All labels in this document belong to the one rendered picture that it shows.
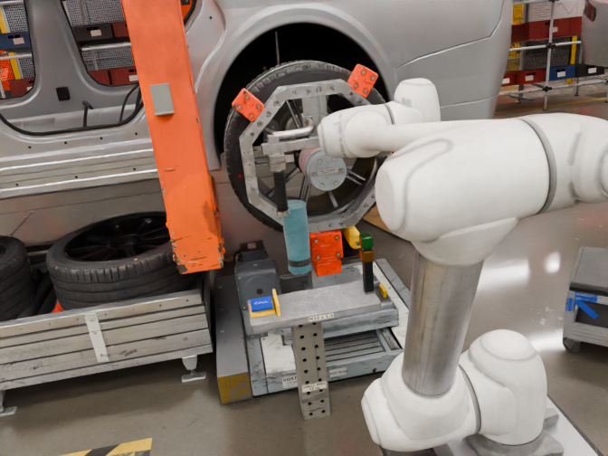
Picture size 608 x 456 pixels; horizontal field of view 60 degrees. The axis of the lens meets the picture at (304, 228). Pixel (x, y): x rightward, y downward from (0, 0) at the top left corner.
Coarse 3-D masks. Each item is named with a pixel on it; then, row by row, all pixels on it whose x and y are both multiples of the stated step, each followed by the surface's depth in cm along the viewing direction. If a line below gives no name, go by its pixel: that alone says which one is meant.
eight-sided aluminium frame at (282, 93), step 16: (336, 80) 182; (272, 96) 180; (288, 96) 177; (304, 96) 178; (352, 96) 181; (272, 112) 178; (256, 128) 179; (240, 144) 182; (256, 192) 187; (368, 192) 196; (272, 208) 191; (352, 208) 201; (368, 208) 197; (320, 224) 196; (336, 224) 197; (352, 224) 198
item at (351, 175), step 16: (256, 160) 194; (288, 160) 196; (368, 160) 207; (256, 176) 209; (288, 176) 198; (304, 176) 200; (352, 176) 218; (368, 176) 203; (272, 192) 199; (336, 192) 220; (352, 192) 209; (320, 208) 211; (336, 208) 206
